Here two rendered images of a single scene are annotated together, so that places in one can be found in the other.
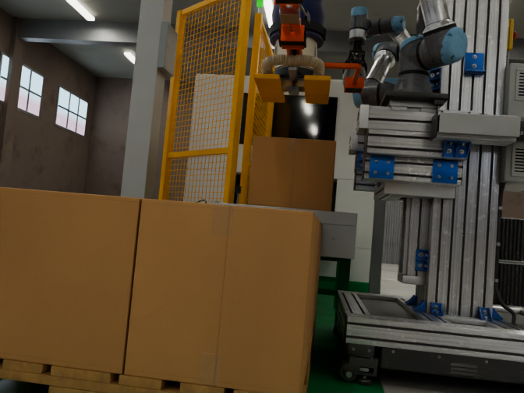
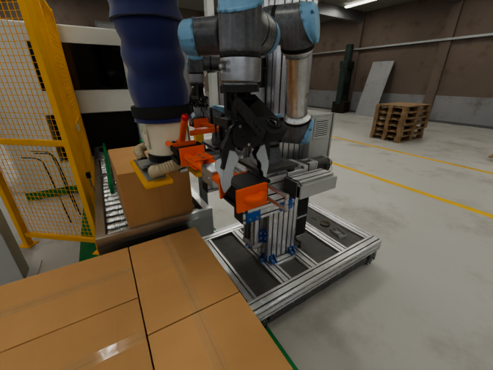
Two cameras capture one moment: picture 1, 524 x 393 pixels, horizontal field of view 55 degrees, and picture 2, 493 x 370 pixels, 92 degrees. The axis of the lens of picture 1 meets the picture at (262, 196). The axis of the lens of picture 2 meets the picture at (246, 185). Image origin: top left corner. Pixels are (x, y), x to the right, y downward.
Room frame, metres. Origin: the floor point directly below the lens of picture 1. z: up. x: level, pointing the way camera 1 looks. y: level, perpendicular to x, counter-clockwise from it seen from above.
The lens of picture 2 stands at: (1.08, 0.27, 1.42)
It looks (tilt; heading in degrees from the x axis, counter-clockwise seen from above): 24 degrees down; 321
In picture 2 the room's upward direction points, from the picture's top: straight up
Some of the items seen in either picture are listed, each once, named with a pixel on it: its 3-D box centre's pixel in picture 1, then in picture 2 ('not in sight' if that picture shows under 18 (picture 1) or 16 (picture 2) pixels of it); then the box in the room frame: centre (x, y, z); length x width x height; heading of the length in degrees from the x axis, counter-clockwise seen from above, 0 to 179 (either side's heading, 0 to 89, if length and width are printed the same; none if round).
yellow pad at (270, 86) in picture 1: (270, 85); (148, 167); (2.05, 0.00, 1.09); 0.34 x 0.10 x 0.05; 174
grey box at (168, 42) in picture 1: (168, 50); not in sight; (3.26, 0.70, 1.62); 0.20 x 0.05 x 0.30; 172
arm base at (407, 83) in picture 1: (412, 86); (267, 151); (1.91, -0.54, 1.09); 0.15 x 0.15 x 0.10
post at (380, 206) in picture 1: (377, 239); (202, 187); (2.90, -0.68, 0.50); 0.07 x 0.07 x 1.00; 82
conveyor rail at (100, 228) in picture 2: not in sight; (99, 183); (3.60, 0.06, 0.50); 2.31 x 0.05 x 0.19; 172
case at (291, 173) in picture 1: (293, 185); (149, 182); (2.71, -0.17, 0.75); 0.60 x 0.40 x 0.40; 174
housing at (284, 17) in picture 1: (290, 12); (217, 173); (1.58, -0.04, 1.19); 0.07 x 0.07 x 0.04; 84
